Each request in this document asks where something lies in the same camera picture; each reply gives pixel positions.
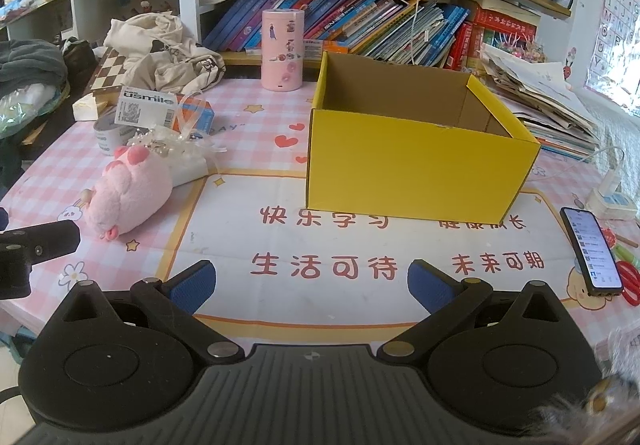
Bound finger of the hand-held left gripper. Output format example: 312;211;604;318
0;220;81;301

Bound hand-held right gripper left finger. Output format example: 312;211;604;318
62;260;246;367

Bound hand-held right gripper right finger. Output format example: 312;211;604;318
376;259;563;367

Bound pink plush pig toy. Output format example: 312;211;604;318
82;145;173;241

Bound white tape roll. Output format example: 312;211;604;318
94;114;151;157

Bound yellow cardboard box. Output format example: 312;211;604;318
305;50;542;225

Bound white orange toothpaste box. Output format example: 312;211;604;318
116;86;216;136

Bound pink checkered table mat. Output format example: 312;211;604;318
0;75;640;376

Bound clear plastic bag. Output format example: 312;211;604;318
0;82;69;141

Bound cream tissue pack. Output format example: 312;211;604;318
72;94;108;122

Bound sheer pouch with pearls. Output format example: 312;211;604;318
125;95;227;167

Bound black smartphone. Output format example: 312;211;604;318
559;206;625;297

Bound wooden chessboard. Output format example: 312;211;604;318
82;48;161;102

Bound grey cloth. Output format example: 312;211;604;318
0;39;68;96

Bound dark brown bag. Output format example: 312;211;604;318
60;39;104;87

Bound white charger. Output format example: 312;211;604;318
585;168;638;221

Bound red scissors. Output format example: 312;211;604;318
614;259;640;307

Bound fluffy grey charm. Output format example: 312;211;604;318
530;329;640;445

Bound beige canvas bag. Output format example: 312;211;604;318
103;12;227;96

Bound pile of papers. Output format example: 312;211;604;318
480;42;603;160

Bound white textured cloth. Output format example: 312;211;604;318
597;112;640;168

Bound pink sticker tumbler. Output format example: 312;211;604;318
261;9;305;91

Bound small orange box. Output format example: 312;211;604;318
302;39;353;61

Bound stack of red books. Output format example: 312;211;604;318
445;8;542;76

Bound row of colourful books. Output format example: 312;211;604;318
202;0;471;71

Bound pink alphabet poster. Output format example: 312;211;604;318
584;0;640;116

